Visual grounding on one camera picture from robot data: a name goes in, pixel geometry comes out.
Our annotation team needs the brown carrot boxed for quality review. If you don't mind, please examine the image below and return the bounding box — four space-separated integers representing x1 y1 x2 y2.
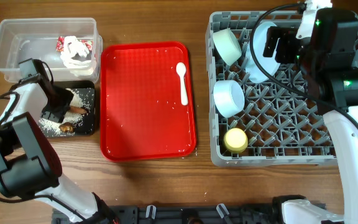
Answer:
69 106 87 114

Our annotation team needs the light blue plate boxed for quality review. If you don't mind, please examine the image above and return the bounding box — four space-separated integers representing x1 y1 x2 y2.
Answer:
245 21 280 83

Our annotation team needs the small light blue bowl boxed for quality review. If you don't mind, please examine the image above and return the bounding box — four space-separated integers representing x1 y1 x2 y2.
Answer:
213 80 245 118

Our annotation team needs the yellow plastic cup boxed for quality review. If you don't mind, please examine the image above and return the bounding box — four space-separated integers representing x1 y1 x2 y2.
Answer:
223 128 248 153

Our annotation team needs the white plastic spoon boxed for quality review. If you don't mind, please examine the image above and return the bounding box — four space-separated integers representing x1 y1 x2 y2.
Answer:
176 62 188 106

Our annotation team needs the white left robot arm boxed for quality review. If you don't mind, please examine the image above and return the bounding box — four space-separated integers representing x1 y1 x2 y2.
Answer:
0 58 120 223

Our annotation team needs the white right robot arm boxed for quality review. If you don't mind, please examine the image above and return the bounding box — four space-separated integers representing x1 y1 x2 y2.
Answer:
264 2 358 223

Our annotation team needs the black waste bin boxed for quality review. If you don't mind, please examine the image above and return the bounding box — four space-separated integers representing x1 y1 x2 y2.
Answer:
39 80 96 138

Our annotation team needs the grey dishwasher rack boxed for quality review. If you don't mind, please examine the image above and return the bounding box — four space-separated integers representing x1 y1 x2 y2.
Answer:
205 10 358 167

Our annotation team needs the brown food scrap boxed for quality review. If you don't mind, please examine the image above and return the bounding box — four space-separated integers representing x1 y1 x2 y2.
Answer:
59 122 74 133

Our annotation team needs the clear plastic bin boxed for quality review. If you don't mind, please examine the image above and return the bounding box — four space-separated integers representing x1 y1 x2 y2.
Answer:
0 17 103 83

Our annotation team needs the crumpled white tissue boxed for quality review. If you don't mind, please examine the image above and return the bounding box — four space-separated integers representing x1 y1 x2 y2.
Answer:
60 36 94 77

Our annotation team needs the red patterned wrapper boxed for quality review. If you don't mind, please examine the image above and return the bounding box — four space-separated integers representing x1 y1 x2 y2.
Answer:
56 36 93 52

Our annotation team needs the red plastic tray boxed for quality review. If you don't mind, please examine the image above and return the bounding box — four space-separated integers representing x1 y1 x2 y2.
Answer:
99 41 197 162

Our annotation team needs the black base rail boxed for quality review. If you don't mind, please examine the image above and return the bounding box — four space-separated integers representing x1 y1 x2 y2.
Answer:
51 203 326 224

